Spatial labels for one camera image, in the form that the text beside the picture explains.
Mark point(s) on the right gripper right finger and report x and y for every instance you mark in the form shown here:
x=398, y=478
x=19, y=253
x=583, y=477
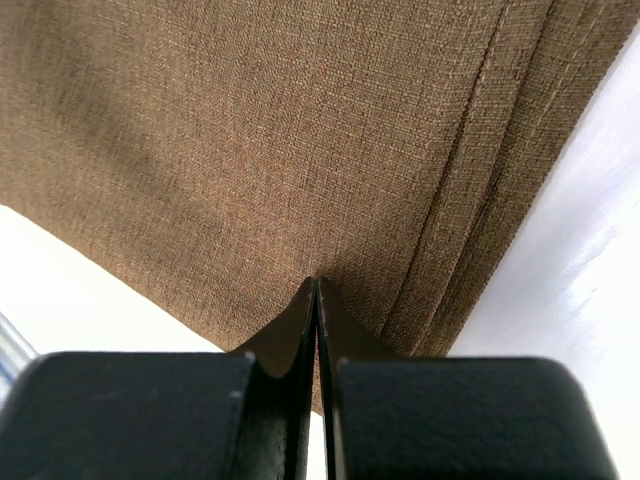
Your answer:
x=391, y=417

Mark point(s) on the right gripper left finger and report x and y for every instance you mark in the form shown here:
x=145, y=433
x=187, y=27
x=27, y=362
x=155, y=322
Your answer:
x=244, y=414

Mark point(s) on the brown cloth napkin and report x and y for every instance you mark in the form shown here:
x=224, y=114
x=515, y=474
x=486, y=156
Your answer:
x=213, y=154

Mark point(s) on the right side aluminium rail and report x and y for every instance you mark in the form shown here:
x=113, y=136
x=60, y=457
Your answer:
x=15, y=355

